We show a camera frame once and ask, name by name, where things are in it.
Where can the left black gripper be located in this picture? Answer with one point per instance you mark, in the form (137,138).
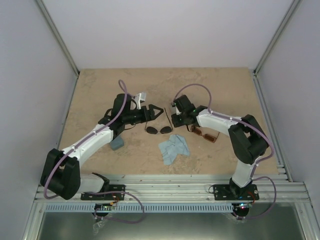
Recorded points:
(150,113)

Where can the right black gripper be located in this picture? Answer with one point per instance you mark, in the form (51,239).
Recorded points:
(176,123)

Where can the light blue cleaning cloth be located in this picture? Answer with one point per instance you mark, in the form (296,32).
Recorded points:
(170,149)

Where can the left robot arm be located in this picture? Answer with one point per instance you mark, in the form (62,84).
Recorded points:
(62,169)

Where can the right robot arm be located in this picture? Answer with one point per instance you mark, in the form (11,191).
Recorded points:
(247,139)

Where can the brown rectangular sunglasses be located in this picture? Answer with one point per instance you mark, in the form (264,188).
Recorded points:
(208,137)

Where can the blue-grey glasses case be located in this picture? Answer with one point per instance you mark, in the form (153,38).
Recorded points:
(117,143)

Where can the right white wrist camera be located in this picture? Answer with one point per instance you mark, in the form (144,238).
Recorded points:
(175,108)

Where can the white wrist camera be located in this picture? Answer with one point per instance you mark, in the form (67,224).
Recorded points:
(175,108)
(140,97)

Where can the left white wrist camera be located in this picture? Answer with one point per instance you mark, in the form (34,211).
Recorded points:
(140,97)

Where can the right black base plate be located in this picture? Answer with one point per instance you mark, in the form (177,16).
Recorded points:
(226,192)

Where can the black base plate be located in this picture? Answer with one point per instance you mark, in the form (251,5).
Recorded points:
(107,193)
(226,192)

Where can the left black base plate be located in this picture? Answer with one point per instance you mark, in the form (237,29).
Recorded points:
(107,193)

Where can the aluminium rail frame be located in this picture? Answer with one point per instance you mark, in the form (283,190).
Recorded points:
(179,193)

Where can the left corner aluminium post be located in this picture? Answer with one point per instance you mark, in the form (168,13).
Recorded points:
(53,28)

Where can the corner aluminium post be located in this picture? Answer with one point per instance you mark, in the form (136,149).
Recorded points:
(53,28)
(294,5)

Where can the right corner aluminium post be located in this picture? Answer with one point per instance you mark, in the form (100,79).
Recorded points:
(294,5)

